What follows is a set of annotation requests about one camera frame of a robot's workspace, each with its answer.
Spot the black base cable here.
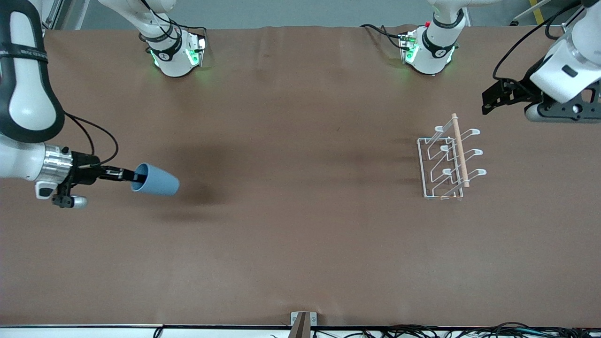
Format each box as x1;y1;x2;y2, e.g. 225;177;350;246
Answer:
361;23;407;51
167;18;208;40

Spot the brown table mat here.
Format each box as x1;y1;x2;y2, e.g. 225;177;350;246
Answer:
0;24;601;328

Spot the black left base cable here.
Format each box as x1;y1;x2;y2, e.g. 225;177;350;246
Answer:
361;23;407;51

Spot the blue plastic cup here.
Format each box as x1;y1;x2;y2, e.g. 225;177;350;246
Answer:
131;162;180;197

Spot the brown wooden post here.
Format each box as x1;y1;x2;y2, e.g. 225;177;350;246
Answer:
288;312;310;338

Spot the black right base cable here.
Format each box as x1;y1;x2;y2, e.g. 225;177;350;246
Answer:
167;18;208;40

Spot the white wire cup rack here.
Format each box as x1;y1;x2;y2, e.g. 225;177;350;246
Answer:
417;113;487;201

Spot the aluminium frame profile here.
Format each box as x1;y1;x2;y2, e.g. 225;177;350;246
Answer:
41;0;64;30

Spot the grey slanted tube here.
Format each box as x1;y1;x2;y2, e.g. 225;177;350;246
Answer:
509;0;552;26

